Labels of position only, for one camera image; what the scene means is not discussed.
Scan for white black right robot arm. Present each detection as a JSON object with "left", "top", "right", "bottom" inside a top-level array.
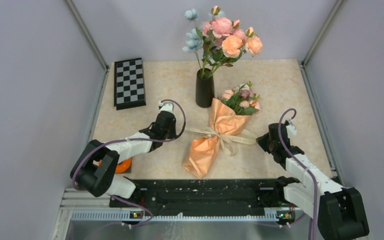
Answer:
[{"left": 256, "top": 121, "right": 370, "bottom": 240}]

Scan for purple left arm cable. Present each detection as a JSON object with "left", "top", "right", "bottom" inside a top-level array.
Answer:
[{"left": 71, "top": 98, "right": 187, "bottom": 229}]

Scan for orange curved toy track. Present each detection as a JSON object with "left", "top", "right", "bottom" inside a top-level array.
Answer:
[{"left": 115, "top": 157, "right": 133, "bottom": 174}]

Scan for aluminium frame rail right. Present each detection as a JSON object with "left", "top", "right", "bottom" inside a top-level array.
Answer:
[{"left": 301, "top": 0, "right": 347, "bottom": 69}]

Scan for aluminium front frame rail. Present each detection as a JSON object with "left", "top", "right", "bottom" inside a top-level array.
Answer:
[{"left": 51, "top": 187, "right": 375, "bottom": 240}]

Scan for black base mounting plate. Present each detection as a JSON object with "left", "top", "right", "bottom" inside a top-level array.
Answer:
[{"left": 127, "top": 176, "right": 298, "bottom": 217}]

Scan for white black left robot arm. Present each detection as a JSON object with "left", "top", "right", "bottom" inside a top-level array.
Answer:
[{"left": 70, "top": 99, "right": 181, "bottom": 207}]

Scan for aluminium frame rail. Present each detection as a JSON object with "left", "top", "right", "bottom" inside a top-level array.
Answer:
[
  {"left": 301, "top": 0, "right": 347, "bottom": 69},
  {"left": 51, "top": 187, "right": 375, "bottom": 240},
  {"left": 64, "top": 0, "right": 110, "bottom": 72}
]

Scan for orange paper bouquet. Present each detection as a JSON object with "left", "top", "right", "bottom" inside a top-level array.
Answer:
[{"left": 182, "top": 81, "right": 261, "bottom": 179}]

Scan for black cylindrical vase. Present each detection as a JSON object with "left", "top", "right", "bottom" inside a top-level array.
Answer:
[{"left": 195, "top": 68, "right": 215, "bottom": 108}]

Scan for black grey chessboard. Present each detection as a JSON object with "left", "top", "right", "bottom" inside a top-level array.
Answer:
[{"left": 113, "top": 57, "right": 146, "bottom": 110}]

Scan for aluminium frame rail left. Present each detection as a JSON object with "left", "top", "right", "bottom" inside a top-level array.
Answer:
[{"left": 64, "top": 0, "right": 110, "bottom": 72}]

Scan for pink orange blue flowers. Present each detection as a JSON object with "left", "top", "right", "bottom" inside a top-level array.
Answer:
[{"left": 182, "top": 5, "right": 263, "bottom": 79}]

